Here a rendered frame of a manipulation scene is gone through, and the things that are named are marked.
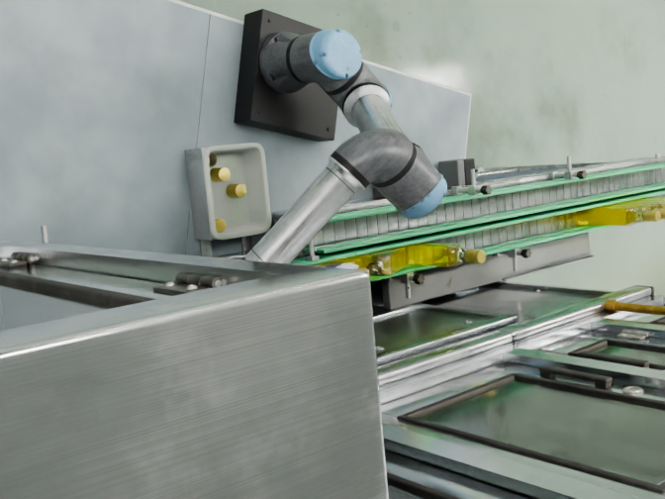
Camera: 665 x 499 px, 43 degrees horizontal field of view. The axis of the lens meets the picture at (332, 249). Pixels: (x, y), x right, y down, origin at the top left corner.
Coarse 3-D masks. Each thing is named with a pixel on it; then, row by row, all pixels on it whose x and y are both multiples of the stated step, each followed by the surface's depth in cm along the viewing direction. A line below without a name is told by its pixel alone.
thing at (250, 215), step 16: (240, 144) 203; (256, 144) 206; (208, 160) 198; (224, 160) 208; (240, 160) 212; (256, 160) 209; (208, 176) 198; (240, 176) 212; (256, 176) 209; (208, 192) 198; (224, 192) 209; (256, 192) 210; (208, 208) 199; (224, 208) 209; (240, 208) 212; (256, 208) 211; (240, 224) 212; (256, 224) 212
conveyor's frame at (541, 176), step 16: (624, 160) 317; (640, 160) 308; (656, 160) 314; (528, 176) 272; (544, 176) 272; (448, 192) 244; (352, 208) 221; (368, 208) 225; (272, 224) 220; (240, 256) 208
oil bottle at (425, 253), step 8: (408, 248) 228; (416, 248) 225; (424, 248) 223; (432, 248) 221; (440, 248) 218; (448, 248) 217; (456, 248) 216; (416, 256) 226; (424, 256) 224; (432, 256) 221; (440, 256) 219; (448, 256) 217; (456, 256) 216; (424, 264) 224; (432, 264) 222; (440, 264) 219; (448, 264) 217; (456, 264) 217
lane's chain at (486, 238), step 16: (528, 224) 268; (544, 224) 273; (560, 224) 278; (576, 224) 284; (448, 240) 245; (464, 240) 249; (480, 240) 253; (496, 240) 258; (512, 240) 263; (304, 256) 212
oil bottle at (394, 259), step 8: (400, 248) 221; (376, 256) 209; (384, 256) 209; (392, 256) 212; (400, 256) 219; (408, 256) 227; (384, 264) 209; (392, 264) 211; (400, 264) 219; (384, 272) 209; (392, 272) 211
